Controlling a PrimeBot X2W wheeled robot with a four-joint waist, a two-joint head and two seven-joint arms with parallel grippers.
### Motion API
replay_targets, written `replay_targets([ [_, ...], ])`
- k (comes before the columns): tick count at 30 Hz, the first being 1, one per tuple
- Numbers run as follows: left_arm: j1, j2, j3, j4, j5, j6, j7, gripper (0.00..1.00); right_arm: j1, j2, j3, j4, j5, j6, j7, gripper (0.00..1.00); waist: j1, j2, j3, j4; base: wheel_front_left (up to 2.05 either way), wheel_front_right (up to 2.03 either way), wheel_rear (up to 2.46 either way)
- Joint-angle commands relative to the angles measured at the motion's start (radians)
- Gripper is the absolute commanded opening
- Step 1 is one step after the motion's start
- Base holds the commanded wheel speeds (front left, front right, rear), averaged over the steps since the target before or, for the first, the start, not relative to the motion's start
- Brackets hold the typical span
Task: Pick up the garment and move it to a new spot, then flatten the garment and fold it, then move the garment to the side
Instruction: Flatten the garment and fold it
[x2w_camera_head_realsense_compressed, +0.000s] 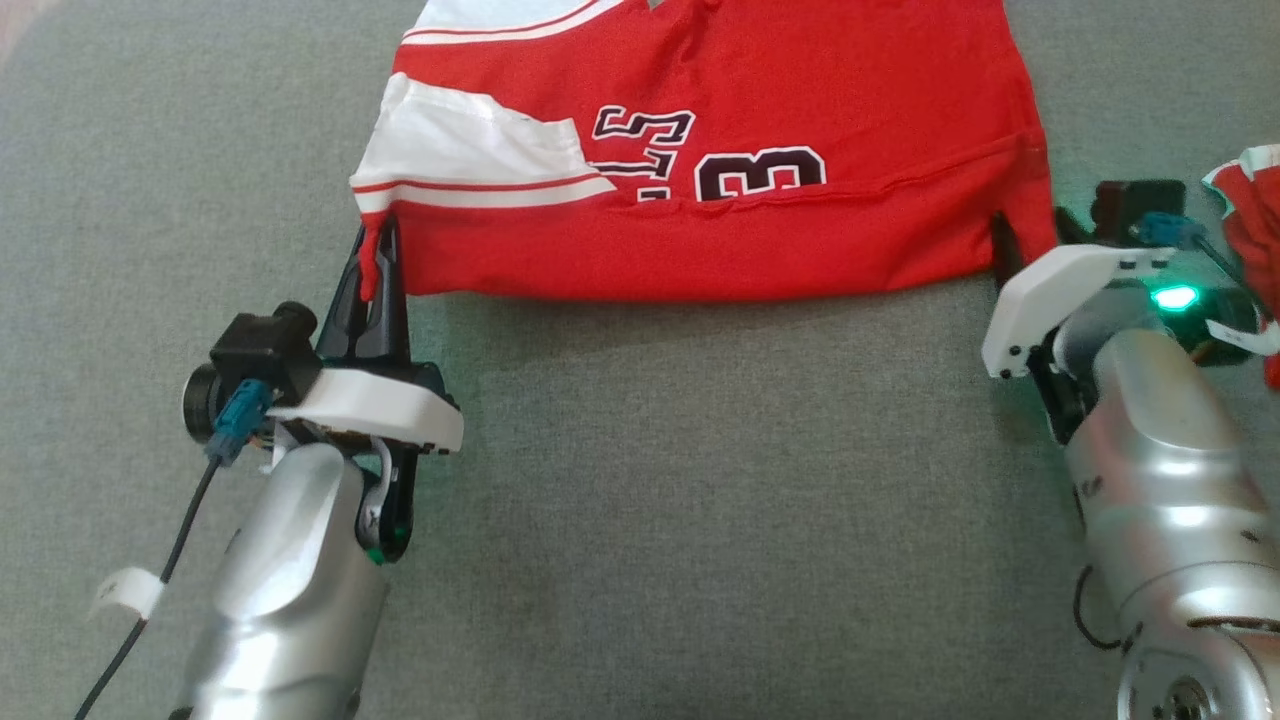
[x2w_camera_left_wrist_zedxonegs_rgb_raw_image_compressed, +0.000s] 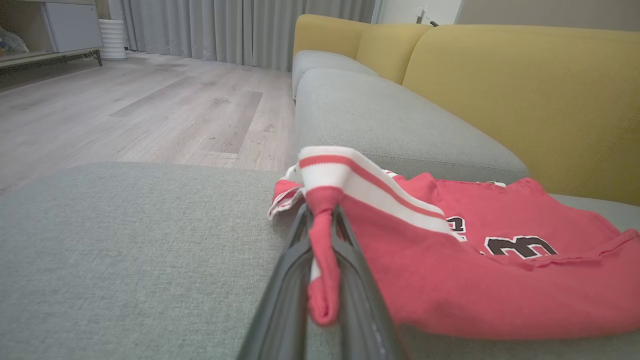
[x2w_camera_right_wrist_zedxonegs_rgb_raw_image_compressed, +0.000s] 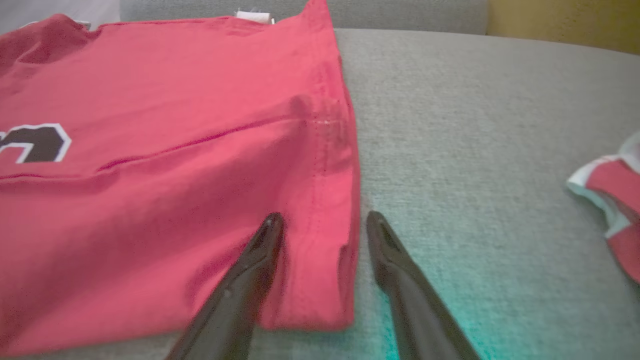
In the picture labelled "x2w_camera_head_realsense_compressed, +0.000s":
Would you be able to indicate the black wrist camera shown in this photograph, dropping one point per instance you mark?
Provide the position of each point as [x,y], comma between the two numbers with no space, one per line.
[255,360]
[1135,205]

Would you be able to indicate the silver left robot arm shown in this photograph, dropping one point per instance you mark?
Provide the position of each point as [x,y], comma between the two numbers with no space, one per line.
[290,590]

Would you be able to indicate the red basketball jersey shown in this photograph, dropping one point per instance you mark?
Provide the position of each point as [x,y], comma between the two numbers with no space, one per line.
[800,90]
[1260,220]

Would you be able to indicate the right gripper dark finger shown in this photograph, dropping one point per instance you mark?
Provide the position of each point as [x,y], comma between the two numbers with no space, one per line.
[1008,255]
[1072,228]

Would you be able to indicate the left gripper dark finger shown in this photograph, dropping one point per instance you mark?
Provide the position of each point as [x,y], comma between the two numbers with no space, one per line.
[393,320]
[345,315]

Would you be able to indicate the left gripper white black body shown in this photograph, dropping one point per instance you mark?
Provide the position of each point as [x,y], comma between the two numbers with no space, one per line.
[380,410]

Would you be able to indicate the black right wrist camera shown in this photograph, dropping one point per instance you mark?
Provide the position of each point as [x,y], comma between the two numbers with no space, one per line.
[1135,205]

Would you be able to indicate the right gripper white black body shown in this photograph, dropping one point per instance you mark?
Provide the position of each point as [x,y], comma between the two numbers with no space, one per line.
[1060,295]

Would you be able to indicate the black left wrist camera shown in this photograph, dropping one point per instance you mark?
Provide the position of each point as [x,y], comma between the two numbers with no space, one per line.
[255,360]

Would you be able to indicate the white tape tag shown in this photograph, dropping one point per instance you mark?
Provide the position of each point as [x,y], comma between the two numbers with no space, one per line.
[1245,337]
[130,592]

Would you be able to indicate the grey fabric sofa seat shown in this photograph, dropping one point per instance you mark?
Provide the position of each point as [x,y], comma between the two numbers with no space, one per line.
[640,500]

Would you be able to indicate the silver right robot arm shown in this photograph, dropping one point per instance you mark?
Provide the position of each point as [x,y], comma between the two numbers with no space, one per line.
[1160,480]

